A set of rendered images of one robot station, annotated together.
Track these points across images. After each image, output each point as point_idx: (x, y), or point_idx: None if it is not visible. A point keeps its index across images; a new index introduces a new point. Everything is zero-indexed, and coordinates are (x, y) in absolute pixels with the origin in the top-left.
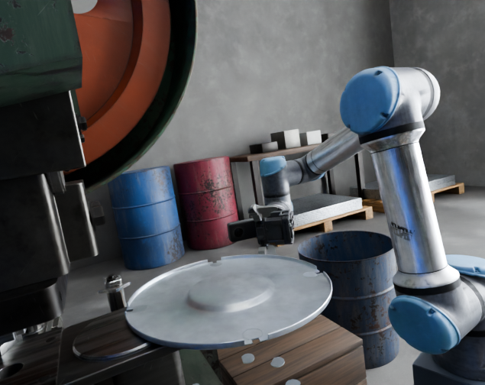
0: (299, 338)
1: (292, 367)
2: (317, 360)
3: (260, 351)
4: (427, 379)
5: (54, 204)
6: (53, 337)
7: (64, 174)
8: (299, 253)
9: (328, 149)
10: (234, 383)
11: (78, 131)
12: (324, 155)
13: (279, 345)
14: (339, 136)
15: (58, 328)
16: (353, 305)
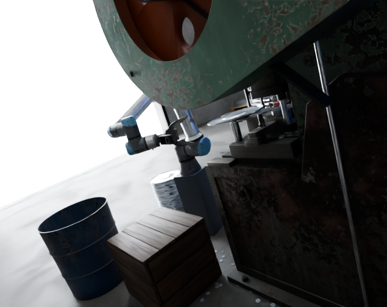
0: (157, 221)
1: (181, 214)
2: (177, 211)
3: (167, 228)
4: (198, 176)
5: None
6: (268, 113)
7: None
8: (69, 228)
9: (136, 112)
10: (192, 228)
11: None
12: (135, 116)
13: (163, 224)
14: (139, 105)
15: (264, 115)
16: (115, 229)
